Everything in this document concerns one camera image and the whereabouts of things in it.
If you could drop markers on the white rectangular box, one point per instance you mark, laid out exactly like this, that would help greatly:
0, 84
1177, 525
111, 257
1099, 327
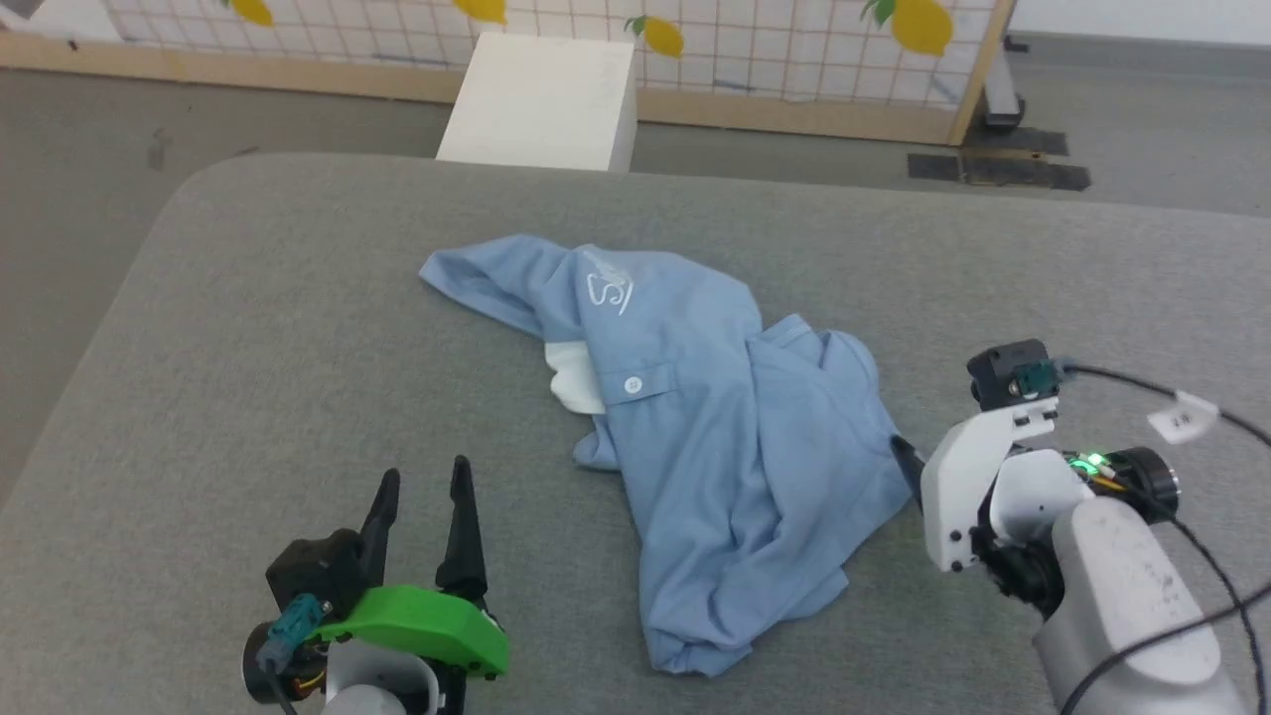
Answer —
541, 99

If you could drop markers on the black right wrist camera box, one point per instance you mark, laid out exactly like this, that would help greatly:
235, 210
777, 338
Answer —
1003, 369

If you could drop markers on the long black floor tape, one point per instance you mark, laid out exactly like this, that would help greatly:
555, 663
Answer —
1013, 174

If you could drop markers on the short black floor tape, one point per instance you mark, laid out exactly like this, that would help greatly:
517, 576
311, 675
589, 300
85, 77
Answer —
1028, 142

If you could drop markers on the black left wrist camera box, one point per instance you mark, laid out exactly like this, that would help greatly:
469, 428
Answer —
313, 574

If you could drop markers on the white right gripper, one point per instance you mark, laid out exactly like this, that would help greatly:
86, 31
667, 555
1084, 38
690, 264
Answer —
958, 487

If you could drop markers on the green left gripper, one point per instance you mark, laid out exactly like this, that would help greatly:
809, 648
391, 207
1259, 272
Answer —
427, 621

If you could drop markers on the lemon print wooden partition screen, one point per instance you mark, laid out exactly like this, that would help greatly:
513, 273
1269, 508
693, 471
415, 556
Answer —
794, 60

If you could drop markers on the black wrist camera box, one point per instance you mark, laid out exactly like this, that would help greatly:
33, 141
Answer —
313, 574
1003, 369

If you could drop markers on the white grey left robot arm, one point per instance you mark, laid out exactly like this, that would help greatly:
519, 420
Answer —
382, 690

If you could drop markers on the light blue polo shirt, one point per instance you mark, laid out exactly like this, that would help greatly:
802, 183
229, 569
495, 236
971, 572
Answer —
715, 447

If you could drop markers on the grey metal stand foot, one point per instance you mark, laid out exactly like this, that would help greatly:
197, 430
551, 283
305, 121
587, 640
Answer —
1001, 94

